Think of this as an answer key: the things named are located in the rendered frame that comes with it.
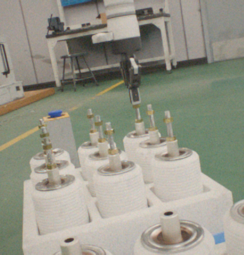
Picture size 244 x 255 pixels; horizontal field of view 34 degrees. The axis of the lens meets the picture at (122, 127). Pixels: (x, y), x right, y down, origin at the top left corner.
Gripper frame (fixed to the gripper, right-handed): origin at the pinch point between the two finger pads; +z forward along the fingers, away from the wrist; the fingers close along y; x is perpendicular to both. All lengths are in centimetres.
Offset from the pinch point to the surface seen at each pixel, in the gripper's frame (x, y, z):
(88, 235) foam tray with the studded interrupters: 19.4, -31.6, 18.2
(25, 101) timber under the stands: 41, 357, 30
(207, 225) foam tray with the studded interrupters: -2.6, -31.2, 22.4
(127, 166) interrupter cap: 9.2, -24.8, 9.7
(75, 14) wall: -51, 523, -66
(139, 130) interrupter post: 0.4, -1.0, 8.6
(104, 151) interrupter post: 11.7, -13.0, 8.8
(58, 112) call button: 18.7, 15.1, 2.4
